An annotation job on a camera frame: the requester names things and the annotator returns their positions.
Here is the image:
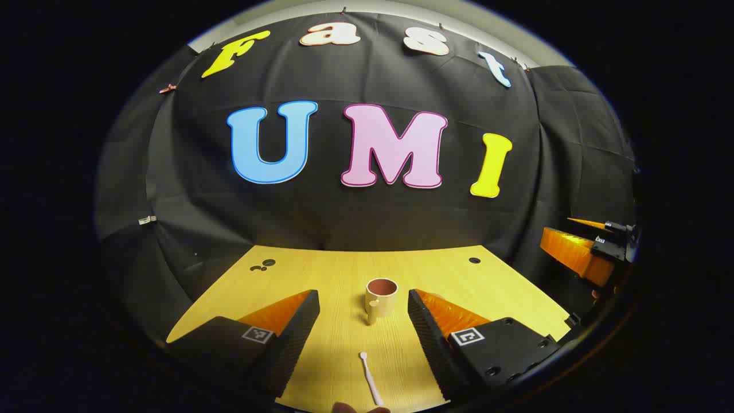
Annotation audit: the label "beige cup with handle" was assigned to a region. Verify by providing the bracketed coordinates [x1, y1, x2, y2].
[365, 278, 399, 326]

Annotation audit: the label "black backdrop cloth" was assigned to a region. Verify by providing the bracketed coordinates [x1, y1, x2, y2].
[95, 11, 640, 345]

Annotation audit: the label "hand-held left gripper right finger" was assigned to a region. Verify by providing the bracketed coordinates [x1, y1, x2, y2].
[407, 289, 561, 402]

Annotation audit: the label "white toothbrush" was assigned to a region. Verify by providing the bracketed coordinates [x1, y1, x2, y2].
[359, 352, 386, 407]

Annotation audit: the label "wooden desktop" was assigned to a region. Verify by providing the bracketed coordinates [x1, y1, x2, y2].
[166, 245, 571, 413]

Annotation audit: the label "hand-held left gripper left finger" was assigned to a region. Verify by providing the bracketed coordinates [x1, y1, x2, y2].
[165, 289, 321, 399]

